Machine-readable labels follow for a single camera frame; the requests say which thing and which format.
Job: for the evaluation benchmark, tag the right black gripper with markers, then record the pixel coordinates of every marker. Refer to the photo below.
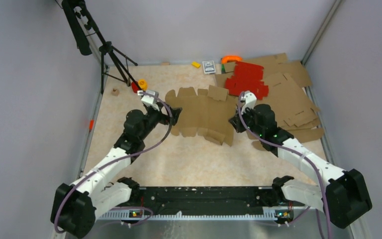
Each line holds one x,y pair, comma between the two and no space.
236,122

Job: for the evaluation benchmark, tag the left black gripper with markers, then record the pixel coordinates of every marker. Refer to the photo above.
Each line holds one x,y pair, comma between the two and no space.
165,119

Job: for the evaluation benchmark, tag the brown cardboard box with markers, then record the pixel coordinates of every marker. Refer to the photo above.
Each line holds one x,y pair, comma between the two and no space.
205,112

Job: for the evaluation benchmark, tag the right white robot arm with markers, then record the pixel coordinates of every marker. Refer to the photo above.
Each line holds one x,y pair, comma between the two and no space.
342,195

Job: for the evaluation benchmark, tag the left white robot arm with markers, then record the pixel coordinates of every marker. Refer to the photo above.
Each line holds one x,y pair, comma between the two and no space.
78,205

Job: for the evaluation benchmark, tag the red cardboard box blank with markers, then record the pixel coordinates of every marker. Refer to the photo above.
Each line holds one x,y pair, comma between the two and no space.
247,77

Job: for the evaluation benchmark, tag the yellow and red toy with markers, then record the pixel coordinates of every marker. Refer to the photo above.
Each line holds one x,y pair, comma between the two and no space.
142,85

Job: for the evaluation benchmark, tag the yellow block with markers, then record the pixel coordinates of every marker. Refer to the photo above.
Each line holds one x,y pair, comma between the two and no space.
196,64

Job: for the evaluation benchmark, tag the playing card deck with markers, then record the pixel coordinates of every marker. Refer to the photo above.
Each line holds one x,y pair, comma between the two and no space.
209,67

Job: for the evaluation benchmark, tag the small wooden block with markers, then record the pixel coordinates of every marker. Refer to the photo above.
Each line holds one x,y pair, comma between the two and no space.
115,92

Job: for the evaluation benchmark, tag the stack of brown cardboard blanks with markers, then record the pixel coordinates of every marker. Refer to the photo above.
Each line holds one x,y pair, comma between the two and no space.
294,111

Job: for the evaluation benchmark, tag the small orange clip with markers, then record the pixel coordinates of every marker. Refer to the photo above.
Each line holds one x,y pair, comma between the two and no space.
91,124

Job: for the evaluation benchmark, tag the black tripod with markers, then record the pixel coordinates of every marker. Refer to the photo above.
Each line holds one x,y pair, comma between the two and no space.
82,26

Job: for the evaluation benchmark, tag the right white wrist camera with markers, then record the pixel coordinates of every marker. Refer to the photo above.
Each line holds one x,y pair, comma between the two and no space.
249,100

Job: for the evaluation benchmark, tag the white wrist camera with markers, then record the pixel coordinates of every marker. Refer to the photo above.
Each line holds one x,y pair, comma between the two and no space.
249,100
149,99

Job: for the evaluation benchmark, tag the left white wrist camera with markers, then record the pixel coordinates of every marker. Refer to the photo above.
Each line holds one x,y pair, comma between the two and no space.
149,99

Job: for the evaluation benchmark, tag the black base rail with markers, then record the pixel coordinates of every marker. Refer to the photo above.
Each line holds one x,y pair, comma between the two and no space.
245,203

